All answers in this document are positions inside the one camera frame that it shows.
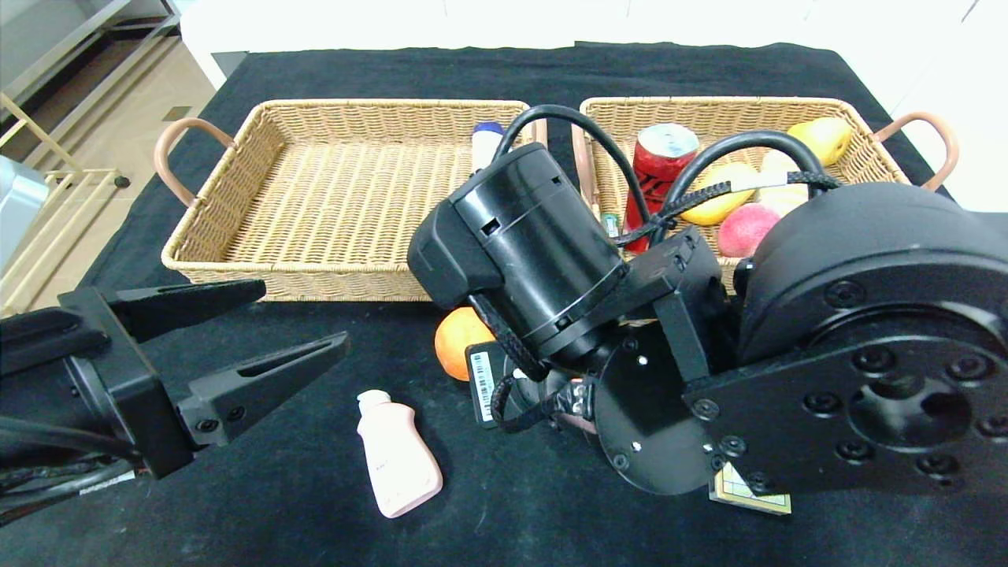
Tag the playing card box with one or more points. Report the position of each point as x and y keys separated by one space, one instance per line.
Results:
x=756 y=500

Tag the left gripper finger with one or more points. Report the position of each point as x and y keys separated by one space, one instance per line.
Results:
x=220 y=413
x=189 y=305

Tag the wicker basket holding lotion bottle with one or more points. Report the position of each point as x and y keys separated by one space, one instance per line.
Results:
x=315 y=197

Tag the pink peach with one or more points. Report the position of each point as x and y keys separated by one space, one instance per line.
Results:
x=744 y=232

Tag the pink plastic bottle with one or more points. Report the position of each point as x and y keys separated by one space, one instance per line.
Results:
x=398 y=465

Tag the white cabinet doors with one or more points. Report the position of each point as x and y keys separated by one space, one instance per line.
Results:
x=945 y=79

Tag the red cola can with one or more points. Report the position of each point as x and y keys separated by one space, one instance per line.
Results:
x=665 y=157

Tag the orange fruit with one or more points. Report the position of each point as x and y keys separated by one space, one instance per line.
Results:
x=457 y=346

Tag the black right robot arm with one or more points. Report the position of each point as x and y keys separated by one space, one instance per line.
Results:
x=866 y=315

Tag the yellow mango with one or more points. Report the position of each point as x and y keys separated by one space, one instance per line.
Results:
x=728 y=209

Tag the white low cabinet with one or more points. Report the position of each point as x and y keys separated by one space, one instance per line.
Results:
x=236 y=31

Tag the wicker basket holding food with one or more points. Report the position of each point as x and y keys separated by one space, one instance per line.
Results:
x=709 y=118

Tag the white lotion bottle blue cap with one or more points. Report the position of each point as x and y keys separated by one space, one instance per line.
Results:
x=484 y=146

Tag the yellow pear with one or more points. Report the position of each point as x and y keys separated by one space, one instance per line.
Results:
x=827 y=138

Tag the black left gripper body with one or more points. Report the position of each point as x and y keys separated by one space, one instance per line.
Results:
x=132 y=378

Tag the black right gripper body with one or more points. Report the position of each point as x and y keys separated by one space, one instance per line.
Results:
x=481 y=385

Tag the grey metal shelf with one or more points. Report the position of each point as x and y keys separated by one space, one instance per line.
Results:
x=47 y=24

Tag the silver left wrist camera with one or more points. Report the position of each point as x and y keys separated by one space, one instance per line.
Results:
x=16 y=213

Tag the small green tube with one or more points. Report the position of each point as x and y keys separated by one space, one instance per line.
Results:
x=611 y=226

